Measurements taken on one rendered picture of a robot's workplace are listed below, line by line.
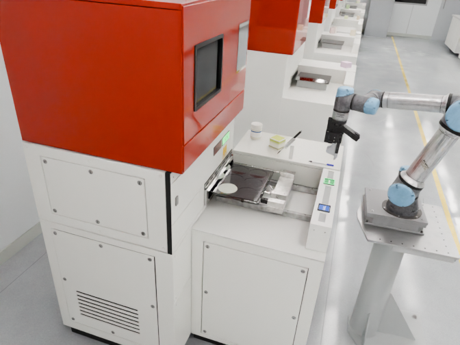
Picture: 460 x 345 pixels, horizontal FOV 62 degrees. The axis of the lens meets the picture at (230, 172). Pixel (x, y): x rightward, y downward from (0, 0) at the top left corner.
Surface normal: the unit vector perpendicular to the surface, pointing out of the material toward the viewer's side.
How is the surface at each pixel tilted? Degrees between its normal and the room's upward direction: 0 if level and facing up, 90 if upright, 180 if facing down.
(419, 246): 0
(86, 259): 90
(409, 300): 0
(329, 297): 0
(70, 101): 90
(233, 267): 90
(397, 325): 90
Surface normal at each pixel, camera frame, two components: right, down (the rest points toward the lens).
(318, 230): -0.31, 0.44
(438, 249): 0.05, -0.87
